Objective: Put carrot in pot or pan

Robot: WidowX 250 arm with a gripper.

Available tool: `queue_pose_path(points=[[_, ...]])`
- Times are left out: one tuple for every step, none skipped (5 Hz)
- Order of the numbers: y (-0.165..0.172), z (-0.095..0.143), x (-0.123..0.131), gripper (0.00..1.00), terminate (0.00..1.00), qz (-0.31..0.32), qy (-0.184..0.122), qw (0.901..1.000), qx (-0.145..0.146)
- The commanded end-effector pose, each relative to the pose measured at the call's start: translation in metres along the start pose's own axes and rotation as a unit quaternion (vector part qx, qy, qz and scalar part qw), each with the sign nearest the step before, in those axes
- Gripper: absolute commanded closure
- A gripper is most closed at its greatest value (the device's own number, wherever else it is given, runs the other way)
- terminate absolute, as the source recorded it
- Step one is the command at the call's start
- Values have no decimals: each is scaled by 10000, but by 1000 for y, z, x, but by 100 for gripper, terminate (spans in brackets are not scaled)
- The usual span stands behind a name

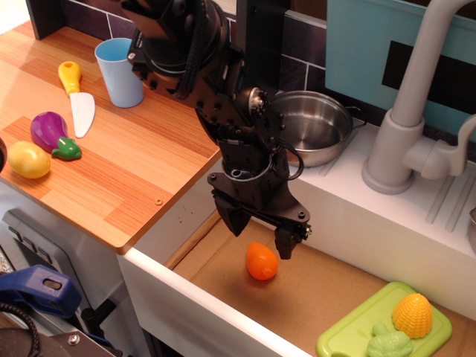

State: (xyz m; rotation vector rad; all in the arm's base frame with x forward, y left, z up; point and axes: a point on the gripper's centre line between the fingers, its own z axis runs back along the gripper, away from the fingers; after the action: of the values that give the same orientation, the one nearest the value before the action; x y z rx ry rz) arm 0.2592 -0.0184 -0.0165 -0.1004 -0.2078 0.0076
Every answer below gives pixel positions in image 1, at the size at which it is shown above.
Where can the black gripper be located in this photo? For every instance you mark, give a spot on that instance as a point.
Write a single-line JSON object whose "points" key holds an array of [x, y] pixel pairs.
{"points": [[267, 197]]}

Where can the orange toy carrot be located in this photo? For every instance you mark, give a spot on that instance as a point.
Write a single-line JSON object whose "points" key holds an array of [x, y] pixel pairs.
{"points": [[261, 262]]}

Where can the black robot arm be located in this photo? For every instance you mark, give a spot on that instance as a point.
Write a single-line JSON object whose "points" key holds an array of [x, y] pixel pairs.
{"points": [[181, 50]]}

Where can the stainless steel pot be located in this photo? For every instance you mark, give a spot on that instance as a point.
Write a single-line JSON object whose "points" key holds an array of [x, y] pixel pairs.
{"points": [[316, 126]]}

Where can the green plastic cutting board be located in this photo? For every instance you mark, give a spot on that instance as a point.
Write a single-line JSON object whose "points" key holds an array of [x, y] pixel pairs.
{"points": [[351, 335]]}

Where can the grey toy faucet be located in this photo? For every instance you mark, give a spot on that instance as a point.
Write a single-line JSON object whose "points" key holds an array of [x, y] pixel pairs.
{"points": [[400, 149]]}

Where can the light green toy broccoli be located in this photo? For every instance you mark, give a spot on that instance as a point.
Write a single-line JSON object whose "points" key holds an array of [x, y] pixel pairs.
{"points": [[388, 343]]}

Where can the yellow toy corn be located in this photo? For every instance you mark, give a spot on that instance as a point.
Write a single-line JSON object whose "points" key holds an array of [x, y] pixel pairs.
{"points": [[413, 315]]}

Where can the light blue plastic cup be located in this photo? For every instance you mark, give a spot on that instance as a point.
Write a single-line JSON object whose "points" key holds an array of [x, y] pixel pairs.
{"points": [[125, 89]]}

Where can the blue clamp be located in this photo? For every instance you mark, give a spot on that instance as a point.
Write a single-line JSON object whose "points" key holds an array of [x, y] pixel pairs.
{"points": [[43, 289]]}

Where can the grey toy oven front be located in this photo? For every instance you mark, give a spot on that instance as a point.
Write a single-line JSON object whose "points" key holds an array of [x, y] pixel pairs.
{"points": [[25, 245]]}

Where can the purple toy eggplant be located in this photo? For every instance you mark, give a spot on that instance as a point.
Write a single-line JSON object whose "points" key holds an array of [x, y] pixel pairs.
{"points": [[49, 131]]}

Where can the yellow toy potato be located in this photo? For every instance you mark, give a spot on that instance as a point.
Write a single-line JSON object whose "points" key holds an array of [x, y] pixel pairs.
{"points": [[28, 160]]}

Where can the black vertical post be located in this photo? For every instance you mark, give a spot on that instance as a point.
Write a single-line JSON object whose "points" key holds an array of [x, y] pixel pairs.
{"points": [[259, 32]]}

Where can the yellow handled toy knife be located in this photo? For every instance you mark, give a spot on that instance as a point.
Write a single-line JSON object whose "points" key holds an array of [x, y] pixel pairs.
{"points": [[82, 103]]}

